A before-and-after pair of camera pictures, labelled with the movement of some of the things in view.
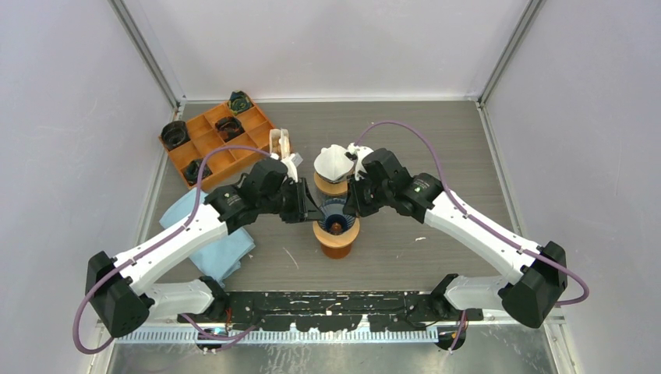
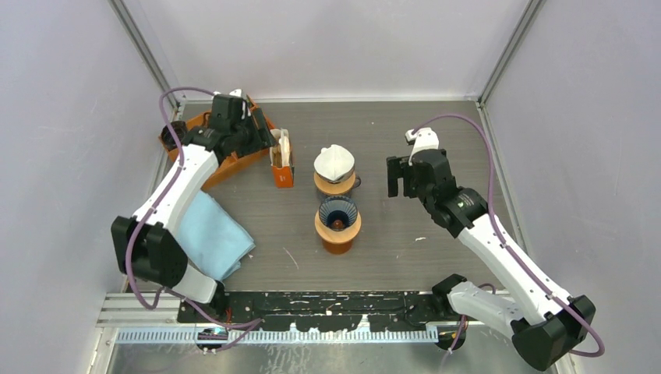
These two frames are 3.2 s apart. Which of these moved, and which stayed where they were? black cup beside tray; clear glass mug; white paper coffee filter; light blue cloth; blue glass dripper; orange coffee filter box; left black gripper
Moved: clear glass mug; left black gripper; orange coffee filter box
Stayed: blue glass dripper; black cup beside tray; white paper coffee filter; light blue cloth
